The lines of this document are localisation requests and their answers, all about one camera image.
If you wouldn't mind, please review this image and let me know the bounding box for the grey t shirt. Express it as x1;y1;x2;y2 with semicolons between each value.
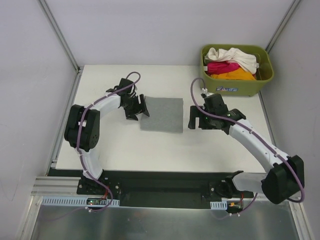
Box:
140;96;184;134

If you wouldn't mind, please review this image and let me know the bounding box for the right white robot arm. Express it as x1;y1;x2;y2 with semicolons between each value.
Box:
188;94;305;205

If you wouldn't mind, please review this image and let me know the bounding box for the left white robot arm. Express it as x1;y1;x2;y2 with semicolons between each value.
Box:
64;78;150;195

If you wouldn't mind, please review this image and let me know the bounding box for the green plastic bin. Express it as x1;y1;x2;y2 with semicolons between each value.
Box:
200;44;274;97

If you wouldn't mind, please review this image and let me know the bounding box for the pink t shirt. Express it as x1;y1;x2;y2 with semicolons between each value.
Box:
206;61;241;75

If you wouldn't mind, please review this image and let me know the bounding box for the orange t shirt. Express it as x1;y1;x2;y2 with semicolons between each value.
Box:
210;68;256;81

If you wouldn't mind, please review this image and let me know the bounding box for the white t shirt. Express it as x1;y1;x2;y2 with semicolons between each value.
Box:
204;47;260;74

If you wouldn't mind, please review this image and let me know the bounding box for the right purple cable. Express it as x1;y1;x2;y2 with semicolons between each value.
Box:
190;78;306;220

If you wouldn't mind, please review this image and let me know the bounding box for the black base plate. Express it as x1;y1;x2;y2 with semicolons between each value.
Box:
76;169;255;208

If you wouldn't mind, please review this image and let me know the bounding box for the right white cable duct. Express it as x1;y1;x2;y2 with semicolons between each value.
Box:
210;200;228;211

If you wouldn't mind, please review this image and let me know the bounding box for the white cable duct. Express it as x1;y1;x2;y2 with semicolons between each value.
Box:
210;200;228;211
41;196;120;208

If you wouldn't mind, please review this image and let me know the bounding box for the right aluminium frame post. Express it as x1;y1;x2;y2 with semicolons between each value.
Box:
265;0;302;53

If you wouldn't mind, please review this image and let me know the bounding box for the aluminium frame post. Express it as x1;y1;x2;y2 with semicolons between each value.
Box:
37;0;81;74
265;0;302;53

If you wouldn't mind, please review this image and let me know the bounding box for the left white cable duct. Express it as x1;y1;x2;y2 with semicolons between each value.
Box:
41;196;120;208

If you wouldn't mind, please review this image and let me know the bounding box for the aluminium rail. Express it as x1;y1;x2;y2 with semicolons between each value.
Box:
31;176;80;196

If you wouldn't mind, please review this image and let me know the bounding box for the left aluminium frame post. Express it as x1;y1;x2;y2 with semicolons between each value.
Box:
37;0;81;74

